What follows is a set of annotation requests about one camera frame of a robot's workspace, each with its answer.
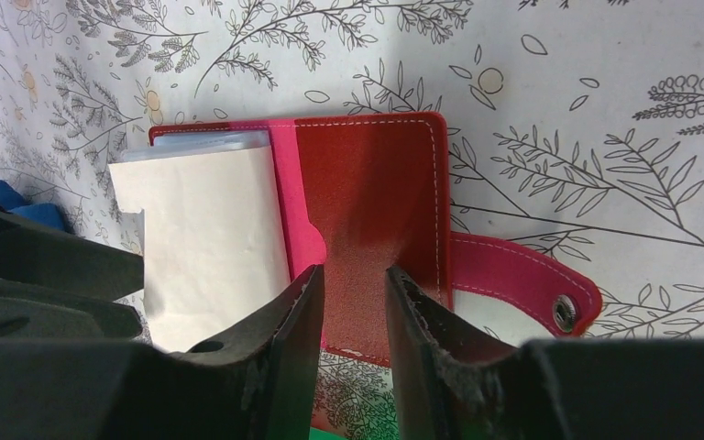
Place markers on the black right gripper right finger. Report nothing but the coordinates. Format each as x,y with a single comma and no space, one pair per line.
453,381

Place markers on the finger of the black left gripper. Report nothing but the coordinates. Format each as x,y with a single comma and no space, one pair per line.
36,254
31,311

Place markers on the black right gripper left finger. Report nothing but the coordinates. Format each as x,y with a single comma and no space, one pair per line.
255,380

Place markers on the white card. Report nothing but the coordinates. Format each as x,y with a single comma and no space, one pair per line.
214,250

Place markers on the red leather card holder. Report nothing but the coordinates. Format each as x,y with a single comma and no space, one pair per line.
361,193

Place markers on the blue folded cloth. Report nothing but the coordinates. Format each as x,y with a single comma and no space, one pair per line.
47,214

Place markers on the green plastic bin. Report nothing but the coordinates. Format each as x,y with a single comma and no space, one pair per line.
318,434

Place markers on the floral patterned table mat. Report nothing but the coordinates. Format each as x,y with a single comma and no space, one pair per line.
574,128

